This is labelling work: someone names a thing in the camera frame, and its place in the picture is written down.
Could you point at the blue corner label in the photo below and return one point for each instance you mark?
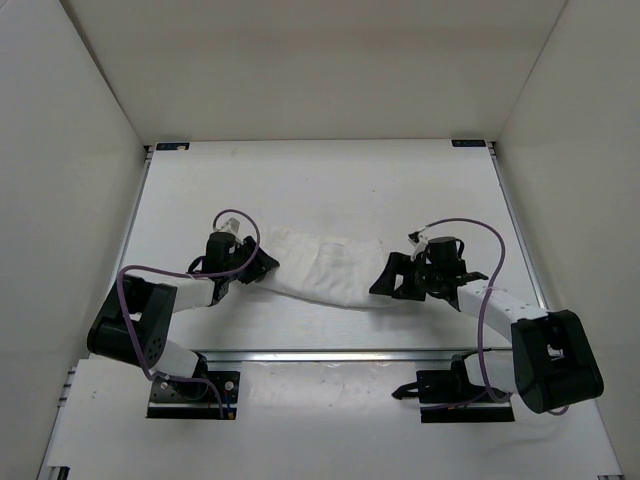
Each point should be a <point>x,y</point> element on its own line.
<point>172,146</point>
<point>468,143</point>

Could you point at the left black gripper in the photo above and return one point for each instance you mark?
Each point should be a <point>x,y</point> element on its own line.
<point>262,264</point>

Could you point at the aluminium table front rail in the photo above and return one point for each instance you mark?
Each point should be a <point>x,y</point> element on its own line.
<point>331,356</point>

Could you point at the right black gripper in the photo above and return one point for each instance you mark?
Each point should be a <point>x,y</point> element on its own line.
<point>398,264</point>

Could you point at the left blue corner label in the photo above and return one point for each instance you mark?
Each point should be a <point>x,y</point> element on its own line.
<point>172,146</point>

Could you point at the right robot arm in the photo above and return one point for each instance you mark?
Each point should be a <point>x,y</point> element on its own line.
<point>542,356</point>

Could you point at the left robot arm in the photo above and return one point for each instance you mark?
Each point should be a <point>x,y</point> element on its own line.
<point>132,326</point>

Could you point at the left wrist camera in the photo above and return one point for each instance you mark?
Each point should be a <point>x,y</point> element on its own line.
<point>231,226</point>

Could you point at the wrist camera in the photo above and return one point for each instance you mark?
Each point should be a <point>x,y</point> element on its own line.
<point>419,240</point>
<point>231,226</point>

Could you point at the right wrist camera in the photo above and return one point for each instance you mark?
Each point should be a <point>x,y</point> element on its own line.
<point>419,240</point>

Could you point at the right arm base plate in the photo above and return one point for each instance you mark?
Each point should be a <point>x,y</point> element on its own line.
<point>447,398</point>

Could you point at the right blue corner label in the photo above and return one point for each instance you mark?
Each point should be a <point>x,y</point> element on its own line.
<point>468,143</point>

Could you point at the white pleated skirt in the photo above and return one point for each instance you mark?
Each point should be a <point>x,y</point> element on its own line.
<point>325,270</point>

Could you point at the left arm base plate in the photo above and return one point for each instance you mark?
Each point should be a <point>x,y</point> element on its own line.
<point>179,400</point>

